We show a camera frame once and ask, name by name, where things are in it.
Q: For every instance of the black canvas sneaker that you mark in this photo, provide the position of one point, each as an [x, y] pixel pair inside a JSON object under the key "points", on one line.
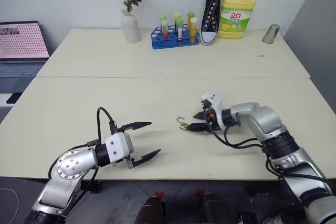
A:
{"points": [[211, 14]]}

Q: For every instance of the green capped orange liquid tube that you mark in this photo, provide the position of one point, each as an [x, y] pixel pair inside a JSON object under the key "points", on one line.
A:
{"points": [[190, 19]]}

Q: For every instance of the yellow detergent pump bottle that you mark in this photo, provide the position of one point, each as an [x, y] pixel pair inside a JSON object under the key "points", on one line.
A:
{"points": [[236, 16]]}

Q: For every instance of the green capped white label tube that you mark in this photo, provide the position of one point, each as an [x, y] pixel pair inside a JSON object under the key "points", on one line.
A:
{"points": [[179, 31]]}

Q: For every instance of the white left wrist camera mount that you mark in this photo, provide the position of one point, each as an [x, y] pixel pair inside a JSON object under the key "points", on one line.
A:
{"points": [[115, 146]]}

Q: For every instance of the blue test tube rack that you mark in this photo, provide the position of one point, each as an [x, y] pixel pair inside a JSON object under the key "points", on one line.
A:
{"points": [[160, 41]]}

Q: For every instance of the grey open laptop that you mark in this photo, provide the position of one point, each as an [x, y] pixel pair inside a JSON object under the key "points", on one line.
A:
{"points": [[21, 43]]}

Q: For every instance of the yellow capped orange liquid tube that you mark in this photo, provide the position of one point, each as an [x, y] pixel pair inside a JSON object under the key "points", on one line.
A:
{"points": [[194, 28]]}

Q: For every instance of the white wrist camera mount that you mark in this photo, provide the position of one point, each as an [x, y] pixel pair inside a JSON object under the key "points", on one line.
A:
{"points": [[115, 146], [214, 100]]}

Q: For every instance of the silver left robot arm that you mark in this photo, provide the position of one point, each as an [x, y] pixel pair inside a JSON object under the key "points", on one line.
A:
{"points": [[68, 166]]}

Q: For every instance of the white ceramic vase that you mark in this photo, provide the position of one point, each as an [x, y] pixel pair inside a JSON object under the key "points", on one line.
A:
{"points": [[130, 28]]}

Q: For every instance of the brass padlock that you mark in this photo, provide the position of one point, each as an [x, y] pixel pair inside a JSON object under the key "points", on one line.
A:
{"points": [[183, 126]]}

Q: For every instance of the small red tag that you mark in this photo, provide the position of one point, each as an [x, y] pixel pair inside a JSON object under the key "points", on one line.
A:
{"points": [[159, 194], [200, 193]]}

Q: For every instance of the black table clamp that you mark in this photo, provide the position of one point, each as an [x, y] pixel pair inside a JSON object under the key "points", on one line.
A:
{"points": [[92, 186]]}

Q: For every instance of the green capped red liquid tube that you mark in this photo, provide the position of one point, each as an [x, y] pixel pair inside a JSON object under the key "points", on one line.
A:
{"points": [[165, 30]]}

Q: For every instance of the green capped test tube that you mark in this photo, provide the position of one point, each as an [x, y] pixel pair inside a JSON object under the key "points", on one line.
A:
{"points": [[176, 19], [163, 17]]}

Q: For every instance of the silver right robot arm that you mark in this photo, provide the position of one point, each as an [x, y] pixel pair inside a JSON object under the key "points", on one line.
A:
{"points": [[265, 121]]}

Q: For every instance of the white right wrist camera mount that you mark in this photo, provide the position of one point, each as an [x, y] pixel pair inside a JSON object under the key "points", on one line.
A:
{"points": [[214, 100]]}

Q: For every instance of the steel metal cup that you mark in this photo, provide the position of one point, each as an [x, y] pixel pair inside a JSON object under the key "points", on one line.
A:
{"points": [[271, 34]]}

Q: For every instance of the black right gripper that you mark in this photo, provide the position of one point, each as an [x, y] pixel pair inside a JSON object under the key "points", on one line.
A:
{"points": [[214, 122]]}

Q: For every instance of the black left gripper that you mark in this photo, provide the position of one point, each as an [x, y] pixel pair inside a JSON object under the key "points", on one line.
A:
{"points": [[130, 146]]}

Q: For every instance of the dark rounded shape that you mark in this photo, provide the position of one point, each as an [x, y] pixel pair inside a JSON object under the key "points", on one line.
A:
{"points": [[152, 211], [216, 208]]}

